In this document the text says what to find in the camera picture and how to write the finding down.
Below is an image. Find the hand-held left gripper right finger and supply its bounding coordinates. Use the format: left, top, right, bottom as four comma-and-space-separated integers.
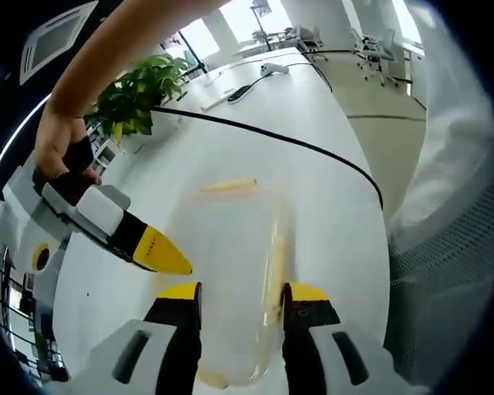
281, 281, 401, 395

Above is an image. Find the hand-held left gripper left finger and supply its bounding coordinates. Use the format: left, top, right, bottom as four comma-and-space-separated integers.
76, 281, 203, 395

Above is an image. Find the person's right hand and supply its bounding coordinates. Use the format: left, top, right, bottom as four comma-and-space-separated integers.
32, 107, 104, 188

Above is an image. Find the long curved ceiling light strip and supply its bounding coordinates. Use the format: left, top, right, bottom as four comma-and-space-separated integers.
0, 91, 54, 195

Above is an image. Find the potted green plant white pot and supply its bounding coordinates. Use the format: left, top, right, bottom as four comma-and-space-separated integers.
83, 54, 191, 166

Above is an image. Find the grey mesh office chair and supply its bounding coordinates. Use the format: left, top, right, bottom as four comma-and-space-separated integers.
388, 179, 494, 374

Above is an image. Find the white flat strip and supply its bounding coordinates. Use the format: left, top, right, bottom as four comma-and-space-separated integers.
201, 95, 229, 114

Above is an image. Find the black power strip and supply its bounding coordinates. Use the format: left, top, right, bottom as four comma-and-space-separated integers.
226, 84, 254, 105

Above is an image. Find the ceiling air conditioner vent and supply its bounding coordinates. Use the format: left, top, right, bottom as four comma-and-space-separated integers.
19, 0, 100, 86

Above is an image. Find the white handheld device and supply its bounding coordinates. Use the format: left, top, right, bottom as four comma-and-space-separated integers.
258, 62, 291, 78

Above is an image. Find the monitor on black stand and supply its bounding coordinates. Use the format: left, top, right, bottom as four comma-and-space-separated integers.
249, 0, 273, 51

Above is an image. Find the white office chair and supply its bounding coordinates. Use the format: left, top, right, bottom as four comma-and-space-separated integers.
348, 26, 397, 82
289, 24, 327, 53

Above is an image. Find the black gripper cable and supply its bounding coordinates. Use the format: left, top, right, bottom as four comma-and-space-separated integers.
151, 105, 384, 210

